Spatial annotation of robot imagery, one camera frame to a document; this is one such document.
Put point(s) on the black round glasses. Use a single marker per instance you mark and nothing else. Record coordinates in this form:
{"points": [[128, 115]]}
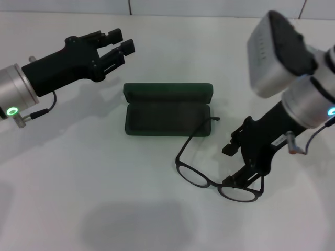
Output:
{"points": [[178, 161]]}

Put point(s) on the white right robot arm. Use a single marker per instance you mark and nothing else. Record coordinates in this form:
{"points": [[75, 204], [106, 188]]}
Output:
{"points": [[303, 102]]}

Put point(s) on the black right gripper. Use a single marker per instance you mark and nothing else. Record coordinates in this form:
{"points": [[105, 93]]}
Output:
{"points": [[264, 138]]}

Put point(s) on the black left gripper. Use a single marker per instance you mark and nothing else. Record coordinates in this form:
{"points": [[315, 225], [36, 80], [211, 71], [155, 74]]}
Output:
{"points": [[62, 68]]}

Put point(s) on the green glasses case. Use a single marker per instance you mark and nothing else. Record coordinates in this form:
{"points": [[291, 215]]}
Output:
{"points": [[167, 120]]}

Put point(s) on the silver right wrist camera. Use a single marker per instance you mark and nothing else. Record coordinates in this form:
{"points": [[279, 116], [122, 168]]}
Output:
{"points": [[269, 60]]}

